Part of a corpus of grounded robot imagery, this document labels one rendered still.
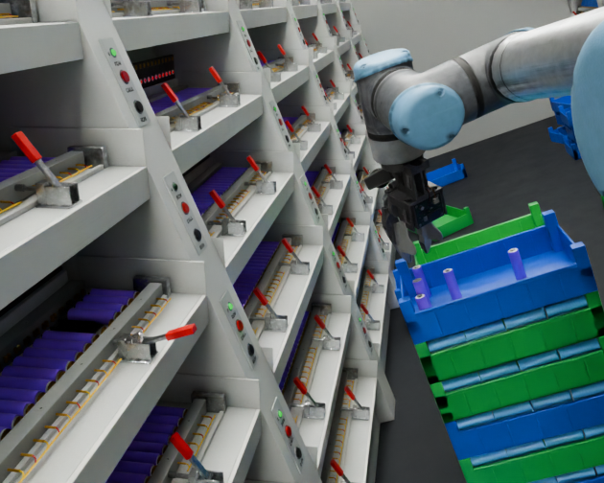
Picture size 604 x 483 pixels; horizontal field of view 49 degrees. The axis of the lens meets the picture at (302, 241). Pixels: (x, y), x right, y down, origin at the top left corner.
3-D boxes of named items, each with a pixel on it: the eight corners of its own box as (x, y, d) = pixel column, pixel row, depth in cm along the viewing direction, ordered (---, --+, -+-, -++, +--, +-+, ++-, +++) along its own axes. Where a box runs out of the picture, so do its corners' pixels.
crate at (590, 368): (585, 321, 126) (574, 285, 124) (622, 376, 107) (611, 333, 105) (433, 365, 132) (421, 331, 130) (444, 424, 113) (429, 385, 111)
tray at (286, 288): (323, 262, 164) (323, 209, 160) (274, 398, 108) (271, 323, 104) (244, 258, 168) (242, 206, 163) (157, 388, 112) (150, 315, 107)
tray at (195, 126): (263, 113, 154) (261, 53, 149) (174, 180, 98) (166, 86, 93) (180, 112, 157) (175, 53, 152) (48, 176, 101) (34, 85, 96)
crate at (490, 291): (563, 247, 121) (551, 208, 119) (598, 290, 102) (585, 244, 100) (407, 296, 128) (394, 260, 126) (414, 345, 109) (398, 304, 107)
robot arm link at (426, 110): (473, 68, 85) (433, 50, 95) (392, 103, 84) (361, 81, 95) (487, 131, 89) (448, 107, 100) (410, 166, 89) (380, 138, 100)
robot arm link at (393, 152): (357, 134, 108) (405, 111, 111) (363, 160, 110) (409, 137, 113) (387, 147, 100) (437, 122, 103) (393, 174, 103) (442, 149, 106)
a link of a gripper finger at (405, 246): (411, 277, 114) (407, 230, 110) (392, 264, 119) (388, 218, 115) (426, 271, 115) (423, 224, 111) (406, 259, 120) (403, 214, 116)
